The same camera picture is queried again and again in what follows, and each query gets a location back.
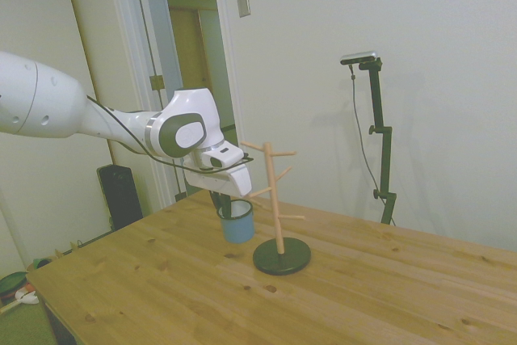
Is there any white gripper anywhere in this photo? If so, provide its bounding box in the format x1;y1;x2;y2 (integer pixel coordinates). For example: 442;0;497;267
184;158;253;217

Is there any blue enamel mug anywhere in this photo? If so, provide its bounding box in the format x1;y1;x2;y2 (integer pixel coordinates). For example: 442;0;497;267
217;199;256;245

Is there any wooden mug tree black base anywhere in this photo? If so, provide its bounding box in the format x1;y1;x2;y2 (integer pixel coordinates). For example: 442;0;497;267
240;141;313;276

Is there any black tower speaker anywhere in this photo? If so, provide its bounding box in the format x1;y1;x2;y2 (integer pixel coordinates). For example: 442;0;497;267
96;163;144;232

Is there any white door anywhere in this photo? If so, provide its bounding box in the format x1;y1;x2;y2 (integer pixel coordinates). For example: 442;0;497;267
131;0;191;200

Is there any white plastic toy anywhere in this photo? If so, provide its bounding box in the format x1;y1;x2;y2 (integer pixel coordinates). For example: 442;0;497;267
15;285;40;306

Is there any green bowl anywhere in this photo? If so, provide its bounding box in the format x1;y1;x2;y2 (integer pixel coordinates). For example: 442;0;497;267
0;271;30;301

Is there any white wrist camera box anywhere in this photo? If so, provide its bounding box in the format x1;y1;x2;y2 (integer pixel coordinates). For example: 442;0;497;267
200;143;246;171

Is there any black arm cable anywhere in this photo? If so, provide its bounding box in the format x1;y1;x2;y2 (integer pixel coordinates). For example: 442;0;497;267
86;95;256;169

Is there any dark green camera stand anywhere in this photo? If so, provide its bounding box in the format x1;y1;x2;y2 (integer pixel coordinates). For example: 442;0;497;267
357;57;397;226

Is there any grey exterior camera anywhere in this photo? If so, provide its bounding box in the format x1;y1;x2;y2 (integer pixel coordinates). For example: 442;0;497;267
340;50;380;67

